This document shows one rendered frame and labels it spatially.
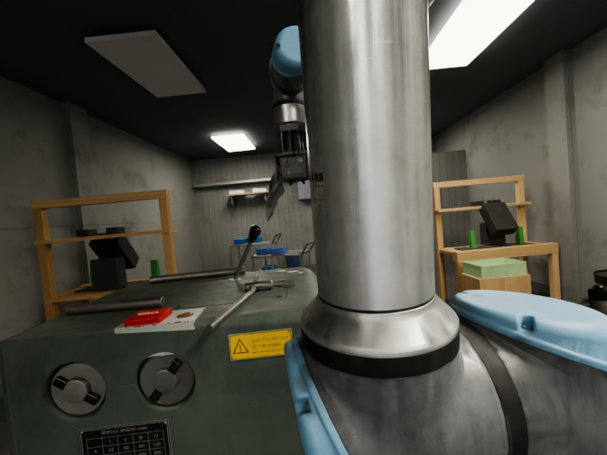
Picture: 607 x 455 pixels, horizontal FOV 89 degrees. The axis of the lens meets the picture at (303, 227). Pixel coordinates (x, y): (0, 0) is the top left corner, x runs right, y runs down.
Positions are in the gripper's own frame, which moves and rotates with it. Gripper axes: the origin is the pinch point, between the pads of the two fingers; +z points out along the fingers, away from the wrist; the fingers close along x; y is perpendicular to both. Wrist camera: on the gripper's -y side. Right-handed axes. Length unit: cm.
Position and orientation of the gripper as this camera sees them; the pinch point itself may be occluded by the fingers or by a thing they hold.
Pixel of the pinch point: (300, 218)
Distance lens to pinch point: 70.9
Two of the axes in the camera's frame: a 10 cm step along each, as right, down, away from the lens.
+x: 9.9, -0.8, -1.0
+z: 0.9, 10.0, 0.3
